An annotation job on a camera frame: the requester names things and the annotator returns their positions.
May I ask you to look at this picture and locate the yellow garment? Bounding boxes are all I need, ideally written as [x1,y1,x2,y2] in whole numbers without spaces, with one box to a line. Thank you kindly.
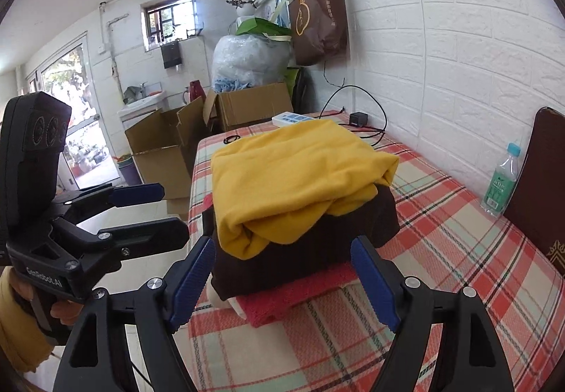
[211,118,399,260]

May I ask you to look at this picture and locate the yellow sleeve forearm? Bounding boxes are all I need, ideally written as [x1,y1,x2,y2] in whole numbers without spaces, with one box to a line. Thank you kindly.
[0,267,53,373]

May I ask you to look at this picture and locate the operator left hand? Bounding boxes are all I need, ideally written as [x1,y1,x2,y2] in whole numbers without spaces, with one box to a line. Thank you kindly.
[7,267,85,327]

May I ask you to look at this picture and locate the open cardboard box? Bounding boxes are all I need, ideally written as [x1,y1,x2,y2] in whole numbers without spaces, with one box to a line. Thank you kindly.
[125,97,208,220]

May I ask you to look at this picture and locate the white sink cabinet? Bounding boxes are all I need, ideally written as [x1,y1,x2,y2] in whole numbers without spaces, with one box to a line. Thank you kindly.
[118,82,168,130]

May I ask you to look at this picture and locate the red folded garment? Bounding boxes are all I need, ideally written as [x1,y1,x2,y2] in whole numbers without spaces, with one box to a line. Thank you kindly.
[229,263,359,328]

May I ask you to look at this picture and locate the cardboard box by bed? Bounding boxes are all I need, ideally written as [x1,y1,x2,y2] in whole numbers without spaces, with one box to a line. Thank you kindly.
[203,83,293,132]

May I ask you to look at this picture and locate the dark red headboard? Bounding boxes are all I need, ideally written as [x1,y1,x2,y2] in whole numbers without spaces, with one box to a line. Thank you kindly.
[505,107,565,274]

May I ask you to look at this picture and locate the dark brown folded garment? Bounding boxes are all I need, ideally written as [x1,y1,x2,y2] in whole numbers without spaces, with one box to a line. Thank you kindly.
[212,185,400,301]

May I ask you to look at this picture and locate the green labelled water bottle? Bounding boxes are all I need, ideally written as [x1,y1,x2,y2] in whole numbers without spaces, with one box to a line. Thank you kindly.
[481,143,521,217]

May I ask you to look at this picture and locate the large clear plastic bag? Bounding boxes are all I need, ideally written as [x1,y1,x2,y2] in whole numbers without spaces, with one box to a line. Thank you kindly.
[212,34,291,94]

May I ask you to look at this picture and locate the black power adapter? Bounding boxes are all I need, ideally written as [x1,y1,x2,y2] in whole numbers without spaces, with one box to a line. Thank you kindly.
[349,112,369,127]

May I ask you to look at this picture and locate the brown hanging tote bag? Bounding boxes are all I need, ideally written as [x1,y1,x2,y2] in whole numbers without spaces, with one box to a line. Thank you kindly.
[289,0,347,67]

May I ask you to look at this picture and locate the window with dark frame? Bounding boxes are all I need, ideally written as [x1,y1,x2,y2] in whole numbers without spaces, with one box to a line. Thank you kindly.
[141,0,200,51]

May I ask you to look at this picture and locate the black cable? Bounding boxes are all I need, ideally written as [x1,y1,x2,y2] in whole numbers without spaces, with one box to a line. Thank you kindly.
[317,62,390,148]

